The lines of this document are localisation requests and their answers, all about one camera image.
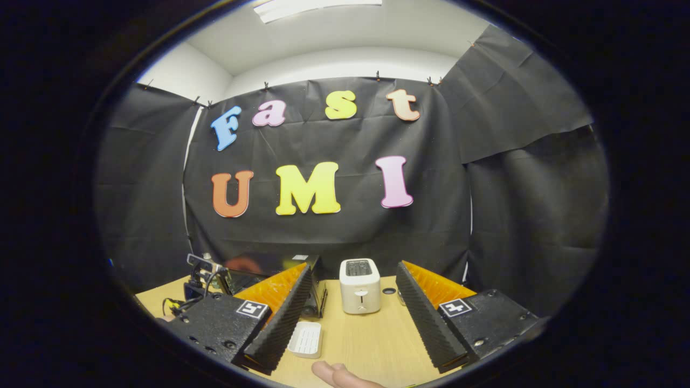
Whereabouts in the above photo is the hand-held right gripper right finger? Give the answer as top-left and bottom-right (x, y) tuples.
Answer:
(395, 260), (542, 375)

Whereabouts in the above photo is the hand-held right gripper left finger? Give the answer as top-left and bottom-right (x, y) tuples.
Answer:
(162, 262), (314, 376)

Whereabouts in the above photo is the black electric oven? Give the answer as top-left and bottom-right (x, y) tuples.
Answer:
(224, 253), (328, 319)

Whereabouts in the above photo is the small white dish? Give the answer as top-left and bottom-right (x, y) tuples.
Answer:
(287, 321), (323, 359)

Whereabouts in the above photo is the white toaster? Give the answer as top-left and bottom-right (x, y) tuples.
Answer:
(339, 258), (382, 316)

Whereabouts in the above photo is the black backdrop cloth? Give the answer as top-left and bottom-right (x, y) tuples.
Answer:
(94, 24), (611, 318)

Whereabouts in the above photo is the large ceiling light panel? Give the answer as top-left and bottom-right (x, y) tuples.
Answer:
(253, 0), (383, 24)

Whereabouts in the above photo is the black and yellow gripper cable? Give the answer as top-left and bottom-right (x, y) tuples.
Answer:
(161, 267), (227, 318)

